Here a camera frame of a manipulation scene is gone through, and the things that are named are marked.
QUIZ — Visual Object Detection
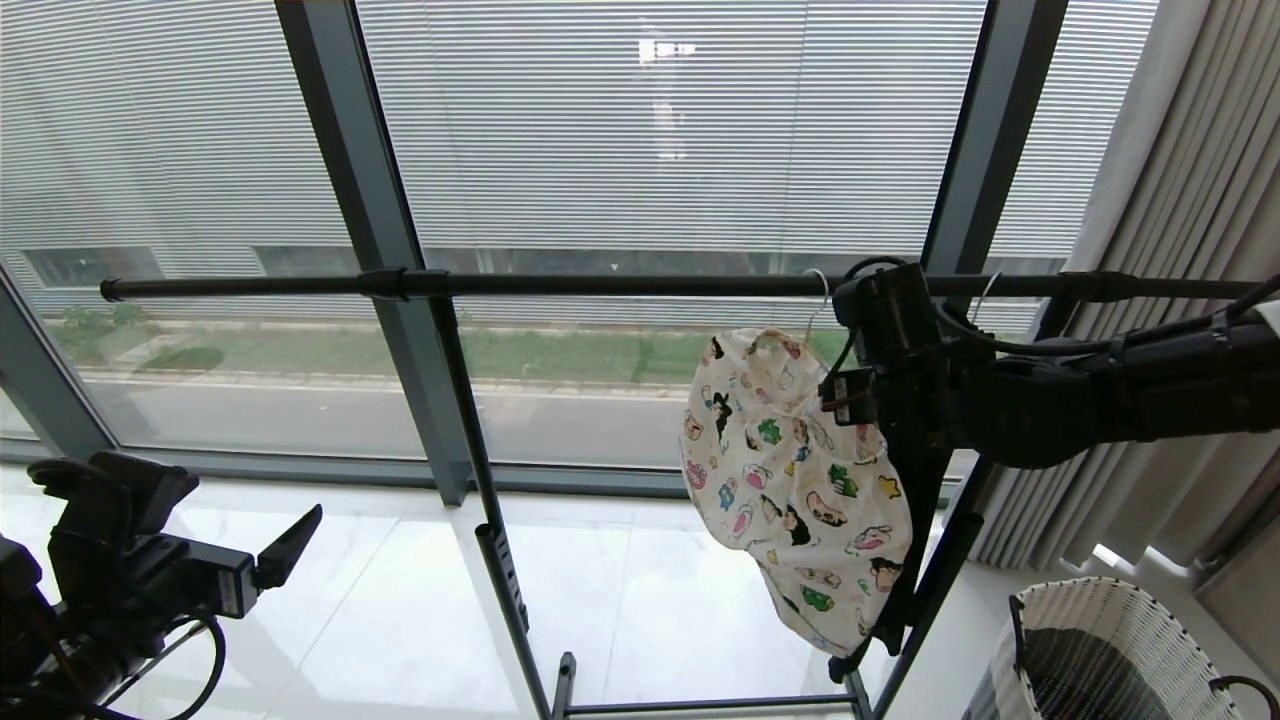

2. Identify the black short-sleeved shirt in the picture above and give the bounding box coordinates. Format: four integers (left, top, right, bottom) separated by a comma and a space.
828, 400, 963, 686

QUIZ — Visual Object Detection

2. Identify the white laundry basket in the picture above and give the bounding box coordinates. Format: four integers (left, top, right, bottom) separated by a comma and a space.
965, 577, 1280, 720

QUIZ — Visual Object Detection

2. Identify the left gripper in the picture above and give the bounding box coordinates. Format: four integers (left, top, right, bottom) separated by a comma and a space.
55, 504, 324, 691

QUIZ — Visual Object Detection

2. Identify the black cable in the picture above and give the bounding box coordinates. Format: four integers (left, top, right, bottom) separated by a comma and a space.
95, 615, 227, 720
28, 458, 86, 501
840, 256, 1113, 359

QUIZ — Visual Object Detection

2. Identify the black clothes rack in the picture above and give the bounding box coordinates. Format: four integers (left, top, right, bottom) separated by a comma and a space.
100, 265, 1280, 720

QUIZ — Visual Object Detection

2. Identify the cream printed garment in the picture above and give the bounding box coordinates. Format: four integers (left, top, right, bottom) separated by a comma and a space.
680, 328, 913, 658

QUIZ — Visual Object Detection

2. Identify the beige curtain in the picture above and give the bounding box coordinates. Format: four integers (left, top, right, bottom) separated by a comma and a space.
968, 0, 1280, 596

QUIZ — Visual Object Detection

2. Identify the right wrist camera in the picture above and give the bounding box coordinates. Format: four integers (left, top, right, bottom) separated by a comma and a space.
833, 262, 943, 373

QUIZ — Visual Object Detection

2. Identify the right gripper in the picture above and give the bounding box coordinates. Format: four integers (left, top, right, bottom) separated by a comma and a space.
820, 365, 963, 463

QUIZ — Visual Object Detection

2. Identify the pink clothes hanger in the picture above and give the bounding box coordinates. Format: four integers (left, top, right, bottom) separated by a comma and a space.
803, 268, 834, 343
968, 270, 1003, 329

